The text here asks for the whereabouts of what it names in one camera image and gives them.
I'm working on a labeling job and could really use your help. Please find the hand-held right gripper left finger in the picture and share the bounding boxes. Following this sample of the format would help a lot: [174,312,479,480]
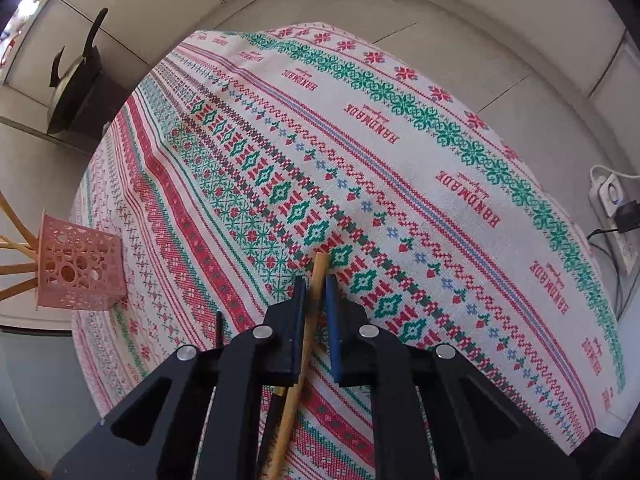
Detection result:
[52,276,308,480]

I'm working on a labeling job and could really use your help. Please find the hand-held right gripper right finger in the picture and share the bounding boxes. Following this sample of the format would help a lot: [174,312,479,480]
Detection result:
[325,275,583,480]

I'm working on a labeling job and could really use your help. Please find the single light bamboo chopstick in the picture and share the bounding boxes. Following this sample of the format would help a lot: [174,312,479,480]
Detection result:
[265,251,331,480]

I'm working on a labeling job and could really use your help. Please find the pink perforated utensil holder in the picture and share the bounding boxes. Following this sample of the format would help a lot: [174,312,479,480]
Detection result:
[35,209,128,313]

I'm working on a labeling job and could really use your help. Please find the group of wooden chopsticks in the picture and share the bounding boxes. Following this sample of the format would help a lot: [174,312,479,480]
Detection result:
[0,191,46,303]

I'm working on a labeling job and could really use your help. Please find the patterned red green tablecloth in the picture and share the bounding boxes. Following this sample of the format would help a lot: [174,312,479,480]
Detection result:
[70,21,626,480]

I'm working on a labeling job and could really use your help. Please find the white power strip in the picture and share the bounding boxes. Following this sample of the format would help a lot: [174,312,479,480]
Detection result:
[589,162,640,276]

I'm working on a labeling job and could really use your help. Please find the black charger plug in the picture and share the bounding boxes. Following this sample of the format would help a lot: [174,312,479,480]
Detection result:
[614,200,640,235]

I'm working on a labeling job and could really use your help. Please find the metal wok lid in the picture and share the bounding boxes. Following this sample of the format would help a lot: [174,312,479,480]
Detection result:
[47,46,96,128]

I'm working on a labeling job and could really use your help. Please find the white kitchen cabinets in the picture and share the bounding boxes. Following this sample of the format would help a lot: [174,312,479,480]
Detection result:
[0,0,640,171]

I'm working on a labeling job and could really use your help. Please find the black cable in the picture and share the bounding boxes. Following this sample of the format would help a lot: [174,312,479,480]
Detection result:
[586,227,631,321]

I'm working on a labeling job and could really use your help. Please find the white cable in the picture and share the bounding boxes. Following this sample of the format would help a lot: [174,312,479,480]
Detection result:
[590,162,640,186]

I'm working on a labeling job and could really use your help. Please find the long-handled floor squeegee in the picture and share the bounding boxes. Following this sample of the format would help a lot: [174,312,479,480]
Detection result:
[0,115,93,153]

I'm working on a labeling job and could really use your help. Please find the black-handled wok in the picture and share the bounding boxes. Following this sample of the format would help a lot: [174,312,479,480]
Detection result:
[47,7,110,133]

